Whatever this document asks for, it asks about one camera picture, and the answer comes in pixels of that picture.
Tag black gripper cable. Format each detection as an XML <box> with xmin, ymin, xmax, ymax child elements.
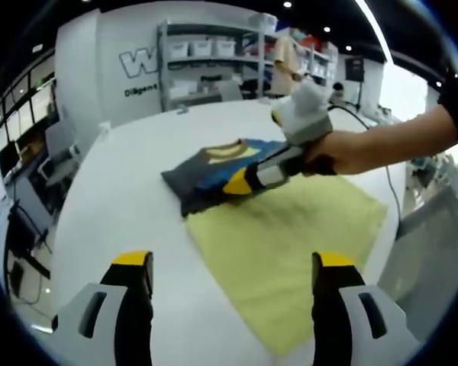
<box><xmin>327</xmin><ymin>103</ymin><xmax>402</xmax><ymax>221</ymax></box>

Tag wall logo lettering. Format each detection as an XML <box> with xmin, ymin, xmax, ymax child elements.
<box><xmin>118</xmin><ymin>49</ymin><xmax>161</xmax><ymax>98</ymax></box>

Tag grey perforated panel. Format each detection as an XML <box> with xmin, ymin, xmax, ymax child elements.
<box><xmin>377</xmin><ymin>186</ymin><xmax>458</xmax><ymax>340</ymax></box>

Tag black display screen on stand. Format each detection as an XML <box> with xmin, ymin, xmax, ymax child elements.
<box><xmin>345</xmin><ymin>56</ymin><xmax>366</xmax><ymax>106</ymax></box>

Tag grey metal shelving unit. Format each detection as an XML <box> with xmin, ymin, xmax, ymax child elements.
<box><xmin>156</xmin><ymin>18</ymin><xmax>339</xmax><ymax>111</ymax></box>

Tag blue cloth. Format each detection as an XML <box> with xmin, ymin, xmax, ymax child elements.
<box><xmin>192</xmin><ymin>137</ymin><xmax>289</xmax><ymax>201</ymax></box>

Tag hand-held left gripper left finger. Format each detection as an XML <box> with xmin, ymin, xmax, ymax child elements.
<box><xmin>51</xmin><ymin>250</ymin><xmax>155</xmax><ymax>366</ymax></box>

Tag yellow and dark grey garment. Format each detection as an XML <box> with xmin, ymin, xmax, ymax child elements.
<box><xmin>160</xmin><ymin>137</ymin><xmax>389</xmax><ymax>358</ymax></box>

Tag white and grey office chair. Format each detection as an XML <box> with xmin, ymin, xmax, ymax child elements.
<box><xmin>37</xmin><ymin>121</ymin><xmax>81</xmax><ymax>184</ymax></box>

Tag long ceiling light strip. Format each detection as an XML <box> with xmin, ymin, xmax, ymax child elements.
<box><xmin>354</xmin><ymin>0</ymin><xmax>394</xmax><ymax>66</ymax></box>

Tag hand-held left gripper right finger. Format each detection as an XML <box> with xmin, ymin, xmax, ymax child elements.
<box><xmin>311</xmin><ymin>250</ymin><xmax>421</xmax><ymax>366</ymax></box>

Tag white storage bin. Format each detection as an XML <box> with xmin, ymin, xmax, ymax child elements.
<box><xmin>190</xmin><ymin>40</ymin><xmax>213</xmax><ymax>57</ymax></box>
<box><xmin>215</xmin><ymin>39</ymin><xmax>237</xmax><ymax>56</ymax></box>
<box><xmin>169</xmin><ymin>40</ymin><xmax>190</xmax><ymax>58</ymax></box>

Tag glass office partition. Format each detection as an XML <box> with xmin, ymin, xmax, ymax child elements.
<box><xmin>0</xmin><ymin>68</ymin><xmax>56</xmax><ymax>153</ymax></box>

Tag person's right hand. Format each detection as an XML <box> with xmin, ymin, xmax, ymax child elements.
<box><xmin>302</xmin><ymin>128</ymin><xmax>372</xmax><ymax>177</ymax></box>

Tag translucent storage bin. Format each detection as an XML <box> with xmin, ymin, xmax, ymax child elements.
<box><xmin>251</xmin><ymin>13</ymin><xmax>278</xmax><ymax>31</ymax></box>

